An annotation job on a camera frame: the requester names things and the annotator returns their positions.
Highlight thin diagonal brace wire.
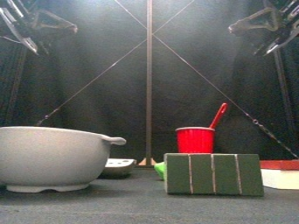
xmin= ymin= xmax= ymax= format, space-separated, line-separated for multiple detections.
xmin=35 ymin=0 xmax=196 ymax=127
xmin=113 ymin=0 xmax=299 ymax=160

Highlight vertical metal frame pole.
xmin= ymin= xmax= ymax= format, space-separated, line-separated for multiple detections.
xmin=138 ymin=0 xmax=158 ymax=168

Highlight bright green toy peas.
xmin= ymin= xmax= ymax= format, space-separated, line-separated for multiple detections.
xmin=154 ymin=162 xmax=168 ymax=181

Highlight dark green striped block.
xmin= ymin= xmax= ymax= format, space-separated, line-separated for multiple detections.
xmin=163 ymin=152 xmax=266 ymax=197

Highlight dark slanted frame post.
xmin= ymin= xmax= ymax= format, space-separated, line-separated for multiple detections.
xmin=272 ymin=50 xmax=298 ymax=138

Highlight small grey toy lid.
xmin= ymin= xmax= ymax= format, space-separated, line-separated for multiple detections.
xmin=101 ymin=157 xmax=138 ymax=178

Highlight red and white box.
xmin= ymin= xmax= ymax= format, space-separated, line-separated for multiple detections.
xmin=259 ymin=159 xmax=299 ymax=191

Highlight red ribbed toy cup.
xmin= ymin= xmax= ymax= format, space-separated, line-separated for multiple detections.
xmin=174 ymin=126 xmax=216 ymax=154

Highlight large grey toy bowl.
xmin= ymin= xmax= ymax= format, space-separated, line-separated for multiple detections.
xmin=0 ymin=125 xmax=127 ymax=193

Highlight red spoon handle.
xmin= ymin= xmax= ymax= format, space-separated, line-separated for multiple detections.
xmin=210 ymin=102 xmax=230 ymax=130

